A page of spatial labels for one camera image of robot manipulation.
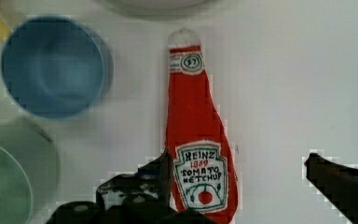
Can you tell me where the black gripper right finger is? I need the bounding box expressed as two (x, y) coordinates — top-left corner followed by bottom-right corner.
(304, 153), (358, 224)

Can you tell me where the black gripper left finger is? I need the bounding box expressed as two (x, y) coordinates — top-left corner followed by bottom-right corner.
(46, 150), (217, 224)

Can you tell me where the red plush ketchup bottle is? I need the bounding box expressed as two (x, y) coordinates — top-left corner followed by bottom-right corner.
(165, 28), (238, 224)

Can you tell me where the green mug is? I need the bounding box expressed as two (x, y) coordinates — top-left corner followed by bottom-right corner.
(0, 119), (59, 224)

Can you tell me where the blue cup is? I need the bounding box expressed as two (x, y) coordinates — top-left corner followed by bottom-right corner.
(0, 15), (114, 120)

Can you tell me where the lavender round plate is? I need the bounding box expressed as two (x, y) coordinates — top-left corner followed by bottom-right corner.
(99, 0), (218, 16)

